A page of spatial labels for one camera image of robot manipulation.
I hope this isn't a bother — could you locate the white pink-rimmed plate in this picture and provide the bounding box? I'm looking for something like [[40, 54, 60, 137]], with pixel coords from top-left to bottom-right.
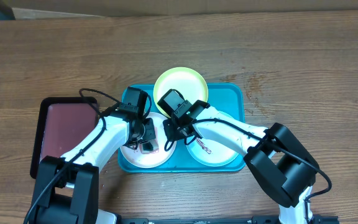
[[120, 112, 176, 169]]

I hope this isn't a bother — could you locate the yellow-green plate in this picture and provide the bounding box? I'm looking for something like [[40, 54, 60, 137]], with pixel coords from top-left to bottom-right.
[[153, 67, 209, 118]]

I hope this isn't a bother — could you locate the green and yellow sponge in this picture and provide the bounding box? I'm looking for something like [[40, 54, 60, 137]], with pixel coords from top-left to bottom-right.
[[140, 140, 159, 154]]

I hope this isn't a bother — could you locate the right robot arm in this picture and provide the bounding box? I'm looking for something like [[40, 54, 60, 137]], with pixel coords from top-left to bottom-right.
[[158, 98, 320, 223]]

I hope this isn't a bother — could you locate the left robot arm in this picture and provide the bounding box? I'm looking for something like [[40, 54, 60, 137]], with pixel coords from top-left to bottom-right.
[[24, 103, 154, 223]]

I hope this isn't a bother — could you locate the teal plastic tray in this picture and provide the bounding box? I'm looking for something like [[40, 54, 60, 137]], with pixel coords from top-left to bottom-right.
[[117, 83, 246, 173]]

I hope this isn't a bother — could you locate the black tray with maroon liner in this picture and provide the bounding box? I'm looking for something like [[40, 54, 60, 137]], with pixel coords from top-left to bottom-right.
[[30, 96, 98, 179]]

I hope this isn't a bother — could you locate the light blue plate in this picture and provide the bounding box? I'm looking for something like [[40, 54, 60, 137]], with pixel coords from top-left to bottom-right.
[[186, 138, 238, 167]]

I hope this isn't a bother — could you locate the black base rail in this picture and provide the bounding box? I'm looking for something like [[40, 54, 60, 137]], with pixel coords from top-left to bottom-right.
[[116, 214, 340, 224]]

